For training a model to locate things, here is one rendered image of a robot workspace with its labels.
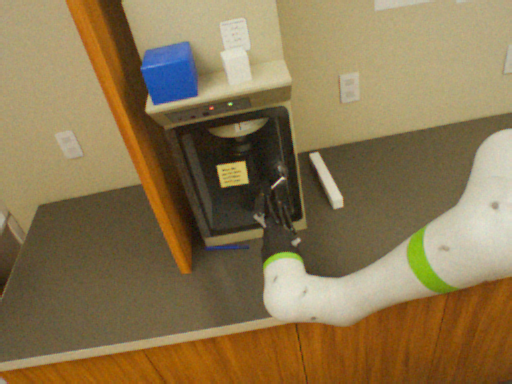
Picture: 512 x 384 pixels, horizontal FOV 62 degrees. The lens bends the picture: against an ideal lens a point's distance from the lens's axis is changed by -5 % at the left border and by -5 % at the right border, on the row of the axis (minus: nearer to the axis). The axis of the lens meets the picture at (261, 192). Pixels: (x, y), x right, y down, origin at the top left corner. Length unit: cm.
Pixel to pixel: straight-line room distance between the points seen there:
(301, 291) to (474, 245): 40
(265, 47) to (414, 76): 79
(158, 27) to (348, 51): 76
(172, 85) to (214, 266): 61
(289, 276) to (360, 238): 47
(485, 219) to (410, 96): 114
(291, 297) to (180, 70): 51
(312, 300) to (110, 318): 65
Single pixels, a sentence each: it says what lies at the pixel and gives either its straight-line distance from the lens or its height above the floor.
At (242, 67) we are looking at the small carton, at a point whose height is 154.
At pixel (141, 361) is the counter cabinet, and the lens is 143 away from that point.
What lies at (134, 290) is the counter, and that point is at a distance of 139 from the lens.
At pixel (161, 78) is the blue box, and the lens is 95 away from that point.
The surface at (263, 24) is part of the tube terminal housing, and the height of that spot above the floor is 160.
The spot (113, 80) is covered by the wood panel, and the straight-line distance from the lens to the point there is 99.
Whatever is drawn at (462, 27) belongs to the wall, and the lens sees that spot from 171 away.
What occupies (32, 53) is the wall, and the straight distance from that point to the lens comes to 160.
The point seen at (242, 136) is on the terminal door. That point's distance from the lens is 114.
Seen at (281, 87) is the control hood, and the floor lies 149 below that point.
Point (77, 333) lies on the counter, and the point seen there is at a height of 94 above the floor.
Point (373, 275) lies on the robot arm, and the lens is 84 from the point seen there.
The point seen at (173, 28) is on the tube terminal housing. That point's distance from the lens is 102.
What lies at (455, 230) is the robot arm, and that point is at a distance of 66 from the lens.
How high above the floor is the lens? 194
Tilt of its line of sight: 40 degrees down
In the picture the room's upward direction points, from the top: 12 degrees counter-clockwise
